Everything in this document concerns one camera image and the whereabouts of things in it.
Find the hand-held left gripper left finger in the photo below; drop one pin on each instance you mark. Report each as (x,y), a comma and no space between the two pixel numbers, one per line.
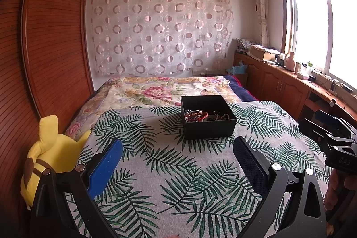
(106,168)

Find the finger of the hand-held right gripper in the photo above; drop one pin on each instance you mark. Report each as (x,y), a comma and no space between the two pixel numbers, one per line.
(326,117)
(312,129)

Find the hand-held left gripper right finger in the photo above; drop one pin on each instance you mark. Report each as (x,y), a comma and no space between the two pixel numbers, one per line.
(251,168)

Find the black square box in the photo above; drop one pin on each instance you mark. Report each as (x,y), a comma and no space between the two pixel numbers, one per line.
(209,129)

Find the pile of beaded jewelry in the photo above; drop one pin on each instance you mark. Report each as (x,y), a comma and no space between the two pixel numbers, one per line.
(198,115)

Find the person's right hand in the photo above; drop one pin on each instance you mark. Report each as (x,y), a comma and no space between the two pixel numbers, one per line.
(333,196)

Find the black chair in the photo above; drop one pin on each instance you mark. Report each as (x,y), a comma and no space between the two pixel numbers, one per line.
(343,112)

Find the small black device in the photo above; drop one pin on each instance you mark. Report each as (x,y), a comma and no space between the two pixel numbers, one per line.
(347,88)

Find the white tissue box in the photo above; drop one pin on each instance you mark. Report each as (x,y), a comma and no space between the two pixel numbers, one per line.
(303,76)

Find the green capped bottle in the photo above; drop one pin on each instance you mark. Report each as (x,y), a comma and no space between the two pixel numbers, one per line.
(309,68)

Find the long wooden cabinet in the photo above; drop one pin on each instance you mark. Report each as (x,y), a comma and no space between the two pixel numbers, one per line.
(273,87)

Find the yellow plush toy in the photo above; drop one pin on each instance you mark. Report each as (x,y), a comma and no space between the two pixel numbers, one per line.
(50,148)

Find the pink jug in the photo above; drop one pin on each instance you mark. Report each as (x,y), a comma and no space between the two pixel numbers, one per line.
(290,62)

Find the leaf printed bed sheet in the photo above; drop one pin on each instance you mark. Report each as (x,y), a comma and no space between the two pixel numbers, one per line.
(173,165)

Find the navy blue blanket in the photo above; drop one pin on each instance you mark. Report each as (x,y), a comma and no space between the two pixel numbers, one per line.
(242,93)

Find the cardboard box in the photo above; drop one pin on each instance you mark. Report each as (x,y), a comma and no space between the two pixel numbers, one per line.
(262,53)

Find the wooden framed window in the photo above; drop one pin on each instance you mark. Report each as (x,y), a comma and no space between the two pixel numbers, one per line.
(312,26)

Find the floral blanket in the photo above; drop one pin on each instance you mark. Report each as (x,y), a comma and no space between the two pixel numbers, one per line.
(156,90)

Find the teal plastic bag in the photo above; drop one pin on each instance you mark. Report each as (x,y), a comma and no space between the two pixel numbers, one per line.
(237,70)

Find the patterned fabric pile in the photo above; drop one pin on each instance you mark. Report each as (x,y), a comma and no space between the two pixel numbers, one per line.
(245,45)

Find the white window curtain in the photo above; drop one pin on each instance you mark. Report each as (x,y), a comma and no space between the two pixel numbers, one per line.
(260,3)

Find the circle patterned wall curtain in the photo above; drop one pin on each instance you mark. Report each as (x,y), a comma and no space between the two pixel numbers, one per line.
(156,31)

